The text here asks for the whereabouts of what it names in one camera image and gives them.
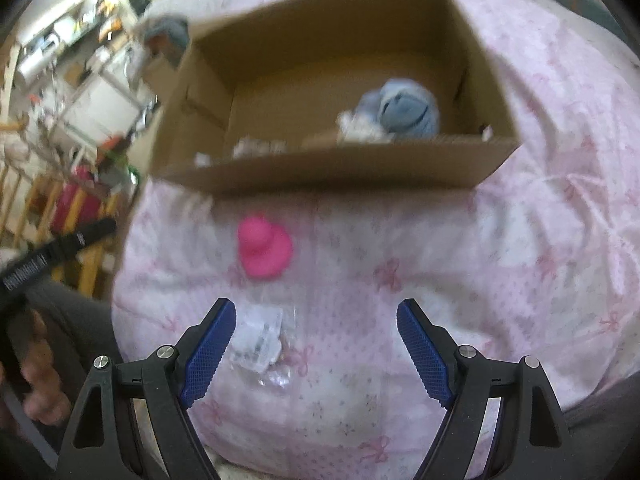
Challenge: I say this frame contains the cream scrunchie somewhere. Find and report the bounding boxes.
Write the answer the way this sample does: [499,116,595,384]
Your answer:
[337,109,392,144]

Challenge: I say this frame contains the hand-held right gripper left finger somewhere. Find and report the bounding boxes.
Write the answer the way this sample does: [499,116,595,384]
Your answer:
[55,297,237,480]

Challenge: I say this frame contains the blue fluffy fish plush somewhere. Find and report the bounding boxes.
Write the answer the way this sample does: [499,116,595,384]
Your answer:
[357,77,444,138]

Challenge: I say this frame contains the red storage bins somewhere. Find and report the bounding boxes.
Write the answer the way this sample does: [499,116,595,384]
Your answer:
[52,167,108,233]

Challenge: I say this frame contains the person's left hand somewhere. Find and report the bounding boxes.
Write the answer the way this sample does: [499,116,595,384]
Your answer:
[0,305,73,428]

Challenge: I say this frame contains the blue orange cloth pile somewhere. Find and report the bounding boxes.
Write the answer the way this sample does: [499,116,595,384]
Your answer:
[144,16,191,61]

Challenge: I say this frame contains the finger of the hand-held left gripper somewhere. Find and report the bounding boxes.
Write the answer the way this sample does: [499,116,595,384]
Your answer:
[74,217,118,250]

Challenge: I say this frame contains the pink rubber duck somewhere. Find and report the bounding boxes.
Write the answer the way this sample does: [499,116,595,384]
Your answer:
[236,214,294,280]

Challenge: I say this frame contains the plain cardboard box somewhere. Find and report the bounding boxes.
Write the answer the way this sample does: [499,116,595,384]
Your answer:
[142,50,182,106]

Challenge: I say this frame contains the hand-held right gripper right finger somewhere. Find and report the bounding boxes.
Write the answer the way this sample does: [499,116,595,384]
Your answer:
[396,298,573,480]

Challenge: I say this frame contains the clear plastic packet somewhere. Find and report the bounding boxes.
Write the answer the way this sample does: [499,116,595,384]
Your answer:
[230,305,297,387]

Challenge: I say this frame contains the brown cardboard box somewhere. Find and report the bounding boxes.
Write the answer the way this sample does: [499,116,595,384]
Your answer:
[147,0,521,196]

